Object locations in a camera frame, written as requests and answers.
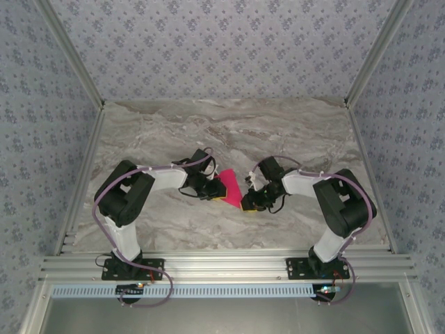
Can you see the small circuit board with LED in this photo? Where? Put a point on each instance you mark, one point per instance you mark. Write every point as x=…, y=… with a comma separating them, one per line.
x=327, y=290
x=130, y=289

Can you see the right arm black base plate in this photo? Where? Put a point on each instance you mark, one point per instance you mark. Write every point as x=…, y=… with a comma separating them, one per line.
x=295, y=269

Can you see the aluminium frame post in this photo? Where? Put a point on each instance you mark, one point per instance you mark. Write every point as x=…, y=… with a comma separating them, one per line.
x=376, y=52
x=73, y=52

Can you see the grey metal sheet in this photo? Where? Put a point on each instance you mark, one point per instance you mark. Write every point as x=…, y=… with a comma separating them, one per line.
x=222, y=316

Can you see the pink cloth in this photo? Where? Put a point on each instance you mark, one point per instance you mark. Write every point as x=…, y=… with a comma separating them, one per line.
x=231, y=188

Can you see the aluminium table side rail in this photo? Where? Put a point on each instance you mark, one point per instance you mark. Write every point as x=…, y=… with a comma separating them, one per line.
x=358, y=139
x=92, y=139

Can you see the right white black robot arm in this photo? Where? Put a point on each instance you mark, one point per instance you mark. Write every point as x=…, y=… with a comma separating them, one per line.
x=344, y=205

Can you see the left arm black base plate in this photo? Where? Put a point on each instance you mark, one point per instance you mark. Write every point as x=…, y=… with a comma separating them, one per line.
x=154, y=269

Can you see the wide aluminium frame rail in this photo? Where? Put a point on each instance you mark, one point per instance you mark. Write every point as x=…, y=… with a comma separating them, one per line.
x=222, y=268

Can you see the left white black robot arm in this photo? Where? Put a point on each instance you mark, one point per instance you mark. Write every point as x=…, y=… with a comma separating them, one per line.
x=123, y=195

